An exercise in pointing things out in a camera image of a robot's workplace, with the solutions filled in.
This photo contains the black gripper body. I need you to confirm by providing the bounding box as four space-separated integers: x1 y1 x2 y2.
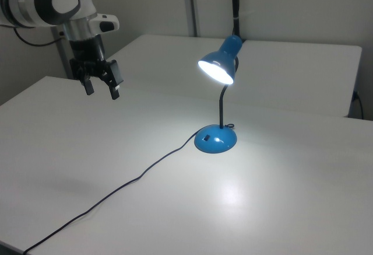
69 34 126 88

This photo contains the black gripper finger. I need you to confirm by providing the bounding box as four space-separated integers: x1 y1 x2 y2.
83 78 95 96
108 83 121 101

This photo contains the blue gooseneck desk lamp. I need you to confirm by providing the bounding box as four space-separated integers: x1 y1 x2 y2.
193 34 244 153

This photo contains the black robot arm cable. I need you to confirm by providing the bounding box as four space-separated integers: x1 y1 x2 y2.
13 26 64 47

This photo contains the black lamp power cord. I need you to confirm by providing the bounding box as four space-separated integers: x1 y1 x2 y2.
23 122 236 254

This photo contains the grey partition frame post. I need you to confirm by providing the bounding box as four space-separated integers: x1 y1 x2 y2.
182 0 199 37

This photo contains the black cable-wrapped pole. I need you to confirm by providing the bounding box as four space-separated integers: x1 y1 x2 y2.
230 0 246 41

